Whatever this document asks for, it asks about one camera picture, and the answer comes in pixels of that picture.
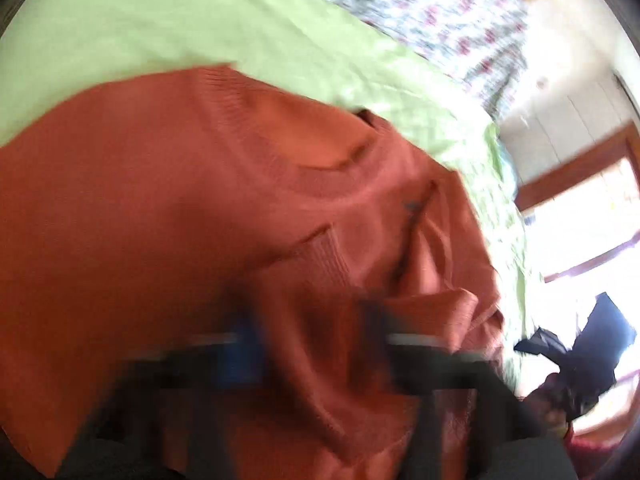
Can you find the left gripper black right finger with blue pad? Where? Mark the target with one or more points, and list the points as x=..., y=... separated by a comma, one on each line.
x=502, y=438

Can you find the rose floral bed cover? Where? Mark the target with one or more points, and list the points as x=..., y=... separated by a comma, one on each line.
x=476, y=42

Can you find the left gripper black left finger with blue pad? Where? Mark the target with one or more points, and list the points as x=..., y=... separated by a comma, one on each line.
x=161, y=422

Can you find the dark blue clothes pile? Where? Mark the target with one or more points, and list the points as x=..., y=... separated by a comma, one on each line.
x=587, y=368

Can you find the brown wooden door frame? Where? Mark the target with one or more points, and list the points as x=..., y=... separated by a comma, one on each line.
x=623, y=143

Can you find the rust orange knit sweater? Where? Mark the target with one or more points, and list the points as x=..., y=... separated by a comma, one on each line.
x=146, y=212

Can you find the light green bed sheet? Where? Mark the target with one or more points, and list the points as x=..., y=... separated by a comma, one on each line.
x=52, y=49

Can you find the red fluffy cloth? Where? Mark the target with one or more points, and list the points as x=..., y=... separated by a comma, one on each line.
x=590, y=450

